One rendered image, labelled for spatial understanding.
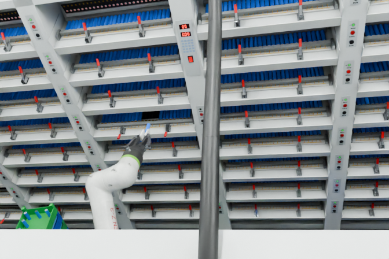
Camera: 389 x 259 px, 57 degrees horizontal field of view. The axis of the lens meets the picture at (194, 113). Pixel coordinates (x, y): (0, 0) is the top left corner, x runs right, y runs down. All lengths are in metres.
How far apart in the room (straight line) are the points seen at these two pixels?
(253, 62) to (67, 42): 0.89
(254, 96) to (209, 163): 1.32
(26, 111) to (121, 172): 0.91
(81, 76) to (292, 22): 1.06
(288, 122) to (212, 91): 1.38
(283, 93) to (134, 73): 0.74
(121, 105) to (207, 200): 1.50
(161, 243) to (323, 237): 0.21
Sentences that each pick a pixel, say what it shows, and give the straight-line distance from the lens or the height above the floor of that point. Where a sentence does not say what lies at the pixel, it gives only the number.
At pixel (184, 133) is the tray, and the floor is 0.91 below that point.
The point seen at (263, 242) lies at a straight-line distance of 0.48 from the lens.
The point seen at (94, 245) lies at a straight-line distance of 0.54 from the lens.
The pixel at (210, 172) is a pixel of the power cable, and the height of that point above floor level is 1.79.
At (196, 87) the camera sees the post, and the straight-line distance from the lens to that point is 1.74.
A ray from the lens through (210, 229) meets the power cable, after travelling 0.45.
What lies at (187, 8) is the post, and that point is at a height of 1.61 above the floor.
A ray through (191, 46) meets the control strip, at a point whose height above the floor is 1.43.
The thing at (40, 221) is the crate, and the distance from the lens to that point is 2.47.
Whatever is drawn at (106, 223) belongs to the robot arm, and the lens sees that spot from 1.53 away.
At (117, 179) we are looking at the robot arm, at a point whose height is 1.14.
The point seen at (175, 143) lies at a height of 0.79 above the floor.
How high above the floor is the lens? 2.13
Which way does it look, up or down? 36 degrees down
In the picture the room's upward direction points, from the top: 12 degrees counter-clockwise
